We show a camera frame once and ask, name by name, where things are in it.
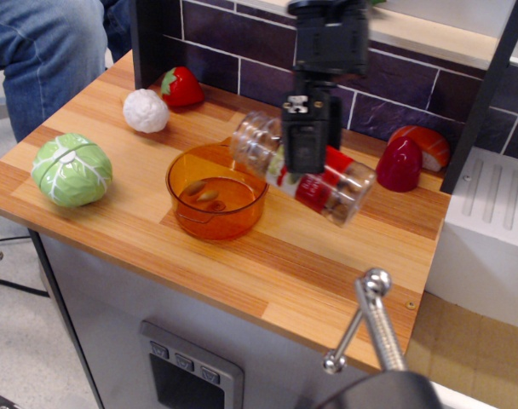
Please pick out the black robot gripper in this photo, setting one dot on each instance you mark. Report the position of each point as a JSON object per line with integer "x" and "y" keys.
{"x": 331, "y": 42}

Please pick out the clear almond spice jar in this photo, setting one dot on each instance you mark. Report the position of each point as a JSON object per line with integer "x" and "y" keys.
{"x": 337, "y": 193}

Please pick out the almonds in pot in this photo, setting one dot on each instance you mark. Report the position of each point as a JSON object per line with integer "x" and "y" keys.
{"x": 202, "y": 195}

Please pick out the orange transparent plastic pot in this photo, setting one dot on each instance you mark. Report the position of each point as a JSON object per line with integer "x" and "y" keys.
{"x": 243, "y": 193}

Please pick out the dark red toy dome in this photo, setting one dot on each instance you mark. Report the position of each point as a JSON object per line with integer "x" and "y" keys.
{"x": 400, "y": 166}

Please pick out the wooden upper shelf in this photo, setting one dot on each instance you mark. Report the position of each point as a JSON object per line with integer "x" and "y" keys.
{"x": 431, "y": 38}

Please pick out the salmon sushi toy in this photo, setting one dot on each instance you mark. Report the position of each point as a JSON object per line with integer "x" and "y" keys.
{"x": 433, "y": 145}

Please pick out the red toy strawberry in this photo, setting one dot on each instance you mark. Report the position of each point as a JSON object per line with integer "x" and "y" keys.
{"x": 180, "y": 88}

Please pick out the silver metal clamp screw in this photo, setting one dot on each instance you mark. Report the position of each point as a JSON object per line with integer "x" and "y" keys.
{"x": 370, "y": 290}

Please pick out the white toy cauliflower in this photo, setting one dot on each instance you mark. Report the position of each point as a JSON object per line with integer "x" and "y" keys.
{"x": 145, "y": 111}

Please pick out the green toy cabbage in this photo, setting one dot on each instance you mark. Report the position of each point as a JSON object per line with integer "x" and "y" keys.
{"x": 72, "y": 171}

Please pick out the black clamp body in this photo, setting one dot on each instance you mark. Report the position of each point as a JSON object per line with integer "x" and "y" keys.
{"x": 391, "y": 389}

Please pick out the person leg in blue jeans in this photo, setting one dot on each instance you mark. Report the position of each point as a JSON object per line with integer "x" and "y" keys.
{"x": 52, "y": 50}

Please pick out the grey oven control panel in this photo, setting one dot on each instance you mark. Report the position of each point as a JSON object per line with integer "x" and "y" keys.
{"x": 185, "y": 375}

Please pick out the black shelf post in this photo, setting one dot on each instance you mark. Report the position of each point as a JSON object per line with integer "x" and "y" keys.
{"x": 477, "y": 114}

